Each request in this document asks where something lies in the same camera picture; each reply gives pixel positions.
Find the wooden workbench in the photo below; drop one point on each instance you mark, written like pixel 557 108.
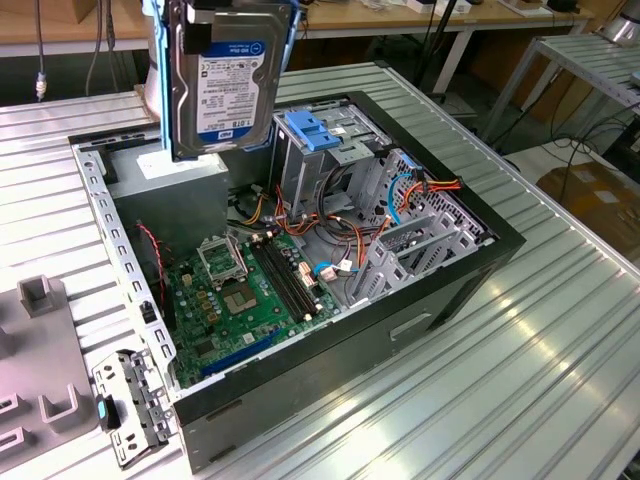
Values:
pixel 350 20

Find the blue expansion slot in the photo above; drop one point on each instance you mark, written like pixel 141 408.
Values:
pixel 240 356

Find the black latch blue button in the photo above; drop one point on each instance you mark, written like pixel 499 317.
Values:
pixel 107 412

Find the hard disk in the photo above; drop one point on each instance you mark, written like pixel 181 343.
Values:
pixel 230 90

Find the CPU socket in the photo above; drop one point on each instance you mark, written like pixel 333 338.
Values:
pixel 240 299

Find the black open PC case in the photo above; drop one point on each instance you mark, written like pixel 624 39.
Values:
pixel 325 380

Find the black stand pole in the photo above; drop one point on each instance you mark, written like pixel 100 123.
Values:
pixel 440 30

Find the silver disk bay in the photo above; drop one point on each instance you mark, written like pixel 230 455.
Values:
pixel 395 270

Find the silver drive cage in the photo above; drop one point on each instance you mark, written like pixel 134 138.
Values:
pixel 300 175

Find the silver card retention bracket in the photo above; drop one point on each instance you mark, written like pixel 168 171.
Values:
pixel 130 400

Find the green motherboard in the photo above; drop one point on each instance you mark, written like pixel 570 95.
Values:
pixel 225 345

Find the blue plastic drive latch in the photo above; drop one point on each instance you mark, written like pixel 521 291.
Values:
pixel 312 132

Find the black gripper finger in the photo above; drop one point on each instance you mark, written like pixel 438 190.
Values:
pixel 192 35

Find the metal slat side table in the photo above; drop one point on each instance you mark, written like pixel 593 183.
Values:
pixel 585 55

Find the grey power supply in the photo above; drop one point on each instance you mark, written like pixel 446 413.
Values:
pixel 170 210

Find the grey parts rack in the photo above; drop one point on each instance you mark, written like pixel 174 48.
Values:
pixel 45 350

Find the black RAM slot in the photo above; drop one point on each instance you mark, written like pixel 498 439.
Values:
pixel 299 280
pixel 291 280
pixel 276 280
pixel 284 280

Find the flat brown cardboard box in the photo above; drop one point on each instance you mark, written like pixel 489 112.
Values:
pixel 590 195

